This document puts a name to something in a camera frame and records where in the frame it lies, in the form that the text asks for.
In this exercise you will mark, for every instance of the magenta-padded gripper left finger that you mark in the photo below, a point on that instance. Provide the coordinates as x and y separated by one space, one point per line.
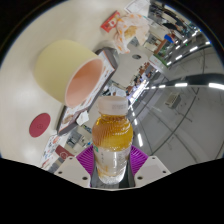
70 171

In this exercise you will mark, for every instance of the crumpled food wrapper bag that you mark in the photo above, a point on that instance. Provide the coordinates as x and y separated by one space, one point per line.
130 31

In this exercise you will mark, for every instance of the pale yellow mug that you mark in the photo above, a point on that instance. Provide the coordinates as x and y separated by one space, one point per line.
56 66

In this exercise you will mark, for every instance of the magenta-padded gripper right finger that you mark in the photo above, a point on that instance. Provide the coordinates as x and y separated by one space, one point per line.
151 171

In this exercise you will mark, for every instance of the ceiling air conditioner unit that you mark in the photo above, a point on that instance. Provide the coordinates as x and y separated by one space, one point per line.
173 100

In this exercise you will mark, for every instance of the crumpled white napkin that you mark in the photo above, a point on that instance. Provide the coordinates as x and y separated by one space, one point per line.
82 118

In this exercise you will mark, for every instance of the red sauce packet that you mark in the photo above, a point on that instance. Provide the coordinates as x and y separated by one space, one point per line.
110 21

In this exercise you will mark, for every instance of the ceiling lights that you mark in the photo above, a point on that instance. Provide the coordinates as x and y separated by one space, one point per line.
216 86

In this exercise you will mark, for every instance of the colourful sticker sheet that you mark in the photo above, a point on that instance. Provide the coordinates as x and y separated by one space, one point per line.
51 150

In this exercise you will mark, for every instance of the white paper leaflet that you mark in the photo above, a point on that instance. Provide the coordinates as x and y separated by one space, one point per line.
137 6

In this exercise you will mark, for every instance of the person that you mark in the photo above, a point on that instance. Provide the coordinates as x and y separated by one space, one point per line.
169 38

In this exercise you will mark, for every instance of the beige chair with round hole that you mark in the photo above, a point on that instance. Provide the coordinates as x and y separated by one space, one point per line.
130 68

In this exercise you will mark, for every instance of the flat round red coaster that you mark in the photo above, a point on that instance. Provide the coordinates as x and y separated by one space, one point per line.
39 125

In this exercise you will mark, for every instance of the dark food tray with paper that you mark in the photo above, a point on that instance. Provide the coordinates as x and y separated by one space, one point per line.
71 118

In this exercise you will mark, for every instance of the clear bottle with white cap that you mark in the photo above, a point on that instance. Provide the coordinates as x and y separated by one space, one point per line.
112 140

